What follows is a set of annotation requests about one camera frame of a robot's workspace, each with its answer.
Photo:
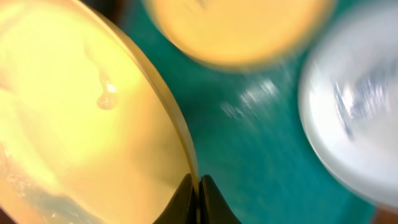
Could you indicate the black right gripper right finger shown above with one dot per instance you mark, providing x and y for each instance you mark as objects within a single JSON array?
[{"x": 213, "y": 207}]

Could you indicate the teal plastic tray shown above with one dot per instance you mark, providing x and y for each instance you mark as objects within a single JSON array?
[{"x": 248, "y": 136}]

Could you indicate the yellow plate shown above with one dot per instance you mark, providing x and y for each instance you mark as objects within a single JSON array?
[
  {"x": 233, "y": 34},
  {"x": 90, "y": 132}
]

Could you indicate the light blue plate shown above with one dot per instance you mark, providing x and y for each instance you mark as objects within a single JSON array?
[{"x": 347, "y": 100}]

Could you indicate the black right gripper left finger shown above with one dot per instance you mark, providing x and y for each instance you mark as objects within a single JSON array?
[{"x": 182, "y": 208}]

